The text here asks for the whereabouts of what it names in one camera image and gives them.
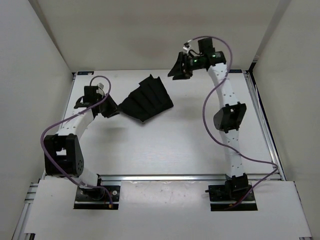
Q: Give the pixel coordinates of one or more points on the aluminium table edge rail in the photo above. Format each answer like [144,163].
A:
[172,177]

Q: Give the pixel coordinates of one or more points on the blue label sticker left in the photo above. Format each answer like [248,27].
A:
[85,73]

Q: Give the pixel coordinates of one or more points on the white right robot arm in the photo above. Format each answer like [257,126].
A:
[231,113]

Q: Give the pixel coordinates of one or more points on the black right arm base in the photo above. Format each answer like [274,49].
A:
[234,195]

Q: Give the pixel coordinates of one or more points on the blue label sticker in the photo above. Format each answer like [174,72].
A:
[85,73]
[235,71]

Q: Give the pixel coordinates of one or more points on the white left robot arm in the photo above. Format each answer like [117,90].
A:
[63,156]

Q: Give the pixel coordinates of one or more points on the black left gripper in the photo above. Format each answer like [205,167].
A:
[113,109]

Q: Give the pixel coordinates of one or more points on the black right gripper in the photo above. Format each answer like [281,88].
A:
[177,71]

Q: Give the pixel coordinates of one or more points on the white front cover board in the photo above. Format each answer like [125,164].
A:
[177,209]

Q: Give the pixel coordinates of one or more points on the black pleated skirt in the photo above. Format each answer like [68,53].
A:
[148,100]

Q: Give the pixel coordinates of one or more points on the blue label sticker right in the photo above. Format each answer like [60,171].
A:
[235,71]

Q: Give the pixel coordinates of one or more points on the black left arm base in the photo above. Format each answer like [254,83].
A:
[97,199]

